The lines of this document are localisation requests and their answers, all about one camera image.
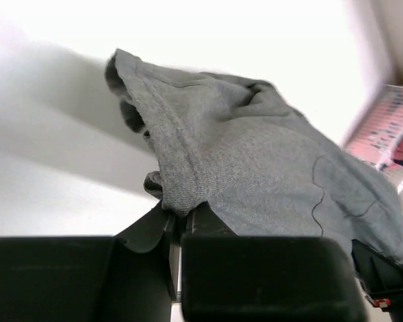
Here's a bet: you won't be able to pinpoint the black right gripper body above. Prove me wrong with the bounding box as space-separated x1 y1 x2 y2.
352 239 403 307

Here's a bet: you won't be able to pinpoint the grey shorts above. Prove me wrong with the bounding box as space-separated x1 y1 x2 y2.
105 49 403 265

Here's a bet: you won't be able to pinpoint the white plastic basket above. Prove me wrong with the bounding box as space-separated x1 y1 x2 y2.
345 85 403 192

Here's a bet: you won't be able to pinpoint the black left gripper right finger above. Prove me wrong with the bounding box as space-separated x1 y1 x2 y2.
181 205 366 321

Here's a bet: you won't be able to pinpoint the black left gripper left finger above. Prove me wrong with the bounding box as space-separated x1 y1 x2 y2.
0 205 178 321

